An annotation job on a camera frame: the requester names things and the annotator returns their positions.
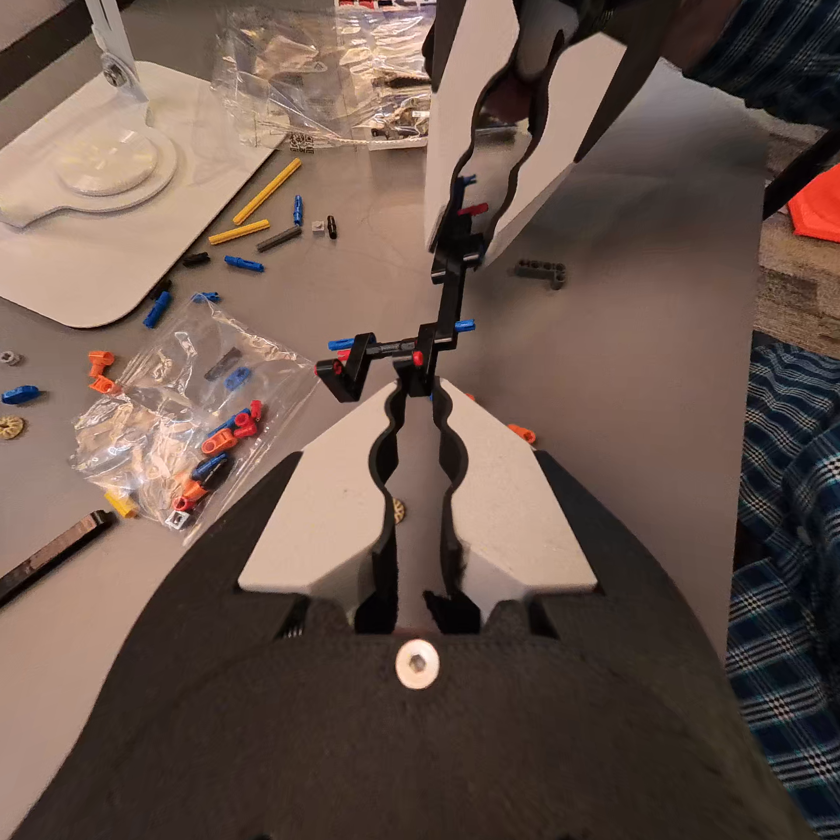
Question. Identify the dark grey lego L-beam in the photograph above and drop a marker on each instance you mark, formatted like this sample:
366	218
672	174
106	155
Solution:
535	266

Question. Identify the black lego technic assembly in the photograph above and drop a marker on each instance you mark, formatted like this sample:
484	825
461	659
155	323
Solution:
453	295

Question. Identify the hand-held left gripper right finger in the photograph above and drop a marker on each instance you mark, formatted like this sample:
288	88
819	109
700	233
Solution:
525	525

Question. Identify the clear bag small lego parts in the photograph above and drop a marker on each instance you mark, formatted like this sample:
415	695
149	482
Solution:
164	407

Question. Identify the orange plastic object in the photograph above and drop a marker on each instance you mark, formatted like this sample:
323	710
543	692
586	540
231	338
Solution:
817	213

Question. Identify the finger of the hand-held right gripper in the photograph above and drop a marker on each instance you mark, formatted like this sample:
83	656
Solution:
558	118
459	131

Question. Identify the person's right hand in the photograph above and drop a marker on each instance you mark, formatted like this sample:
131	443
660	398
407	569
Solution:
508	98

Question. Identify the short yellow lego piece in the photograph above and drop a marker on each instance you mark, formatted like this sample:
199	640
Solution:
121	505

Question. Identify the black metal bar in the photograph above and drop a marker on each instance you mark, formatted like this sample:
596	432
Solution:
800	174

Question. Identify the person's torso plaid shirt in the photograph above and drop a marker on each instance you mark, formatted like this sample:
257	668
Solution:
787	525

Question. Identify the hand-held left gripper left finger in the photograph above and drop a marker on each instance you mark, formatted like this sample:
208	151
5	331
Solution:
308	525

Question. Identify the tan lego gear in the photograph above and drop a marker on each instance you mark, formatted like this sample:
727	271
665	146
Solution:
10	428
397	510

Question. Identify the long yellow lego axle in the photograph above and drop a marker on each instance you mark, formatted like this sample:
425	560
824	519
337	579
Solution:
268	190

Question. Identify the person's right forearm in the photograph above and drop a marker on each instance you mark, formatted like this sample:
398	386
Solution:
774	59

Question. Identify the blue lego pin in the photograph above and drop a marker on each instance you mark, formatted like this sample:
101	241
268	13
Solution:
205	298
157	308
19	394
244	264
298	210

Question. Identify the large empty clear plastic bag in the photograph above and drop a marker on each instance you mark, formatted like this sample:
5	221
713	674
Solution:
282	79

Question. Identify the dark grey lego axle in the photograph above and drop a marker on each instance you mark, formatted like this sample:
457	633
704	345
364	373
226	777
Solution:
279	239

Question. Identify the long black lego beam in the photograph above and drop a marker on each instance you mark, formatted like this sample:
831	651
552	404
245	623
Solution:
52	561

